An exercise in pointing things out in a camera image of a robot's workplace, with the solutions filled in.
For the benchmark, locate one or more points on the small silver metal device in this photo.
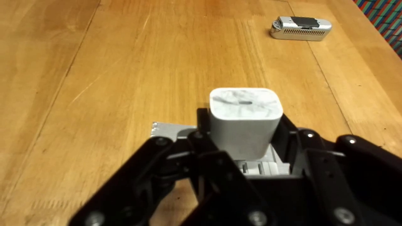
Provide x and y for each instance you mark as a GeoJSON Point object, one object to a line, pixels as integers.
{"type": "Point", "coordinates": [300, 28]}

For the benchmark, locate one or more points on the white charger head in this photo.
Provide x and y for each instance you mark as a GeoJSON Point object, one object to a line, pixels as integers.
{"type": "Point", "coordinates": [244, 119]}

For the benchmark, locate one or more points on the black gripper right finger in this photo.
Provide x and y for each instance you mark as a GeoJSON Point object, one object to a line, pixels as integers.
{"type": "Point", "coordinates": [354, 181]}

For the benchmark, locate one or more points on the colourful checkered board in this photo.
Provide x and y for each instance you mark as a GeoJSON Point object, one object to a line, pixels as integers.
{"type": "Point", "coordinates": [386, 17]}

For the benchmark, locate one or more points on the white power strip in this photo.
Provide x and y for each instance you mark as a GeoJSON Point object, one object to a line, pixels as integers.
{"type": "Point", "coordinates": [269, 166]}

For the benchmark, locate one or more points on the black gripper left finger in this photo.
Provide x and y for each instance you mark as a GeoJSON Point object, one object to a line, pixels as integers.
{"type": "Point", "coordinates": [132, 195]}

